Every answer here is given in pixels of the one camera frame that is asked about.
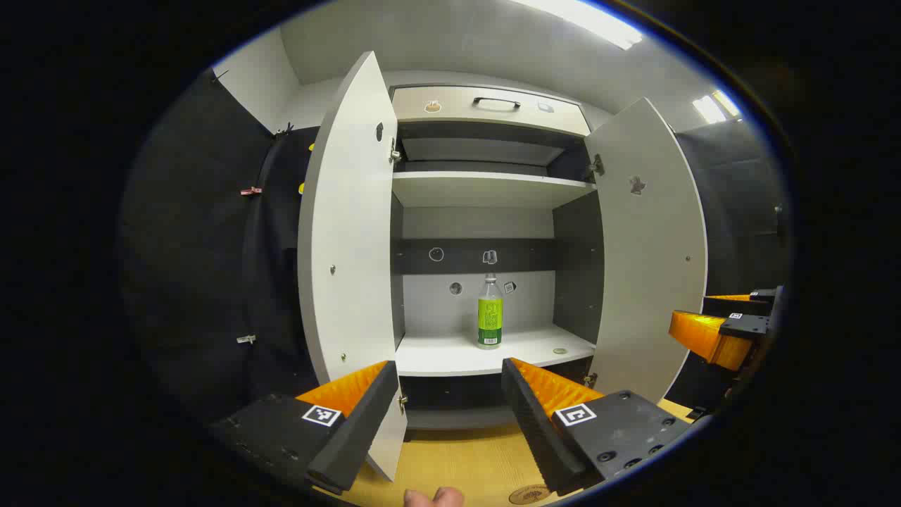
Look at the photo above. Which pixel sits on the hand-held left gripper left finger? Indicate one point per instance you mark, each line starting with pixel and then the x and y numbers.
pixel 359 429

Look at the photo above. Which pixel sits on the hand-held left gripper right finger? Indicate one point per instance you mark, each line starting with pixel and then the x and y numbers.
pixel 535 429

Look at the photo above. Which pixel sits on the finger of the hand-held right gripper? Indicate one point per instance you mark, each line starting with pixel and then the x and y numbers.
pixel 739 307
pixel 704 338

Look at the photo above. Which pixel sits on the round wooden coaster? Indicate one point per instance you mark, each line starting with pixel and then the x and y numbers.
pixel 528 496

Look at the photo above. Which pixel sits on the grey cabinet door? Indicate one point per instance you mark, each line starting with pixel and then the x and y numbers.
pixel 345 246
pixel 647 282

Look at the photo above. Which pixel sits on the clear bottle with green label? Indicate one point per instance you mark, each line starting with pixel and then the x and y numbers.
pixel 490 317

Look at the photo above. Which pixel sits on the metal door hinge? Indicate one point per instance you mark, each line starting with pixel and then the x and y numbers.
pixel 394 152
pixel 590 380
pixel 596 167
pixel 402 403

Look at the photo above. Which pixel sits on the white cabinet shelf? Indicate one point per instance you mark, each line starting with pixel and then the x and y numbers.
pixel 486 189
pixel 450 355

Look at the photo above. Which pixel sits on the grey cabinet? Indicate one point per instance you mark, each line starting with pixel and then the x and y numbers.
pixel 479 222

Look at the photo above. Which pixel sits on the beige cabinet drawer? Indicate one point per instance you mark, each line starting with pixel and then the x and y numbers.
pixel 507 121

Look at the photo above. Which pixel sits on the black backdrop cloth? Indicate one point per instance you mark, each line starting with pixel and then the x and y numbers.
pixel 739 211
pixel 190 267

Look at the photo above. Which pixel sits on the small ceiling light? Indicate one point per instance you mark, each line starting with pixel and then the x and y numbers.
pixel 711 109

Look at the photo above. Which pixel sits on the black clip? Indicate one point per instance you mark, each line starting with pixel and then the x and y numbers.
pixel 284 131

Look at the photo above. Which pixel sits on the long ceiling light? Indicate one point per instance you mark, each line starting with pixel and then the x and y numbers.
pixel 584 21

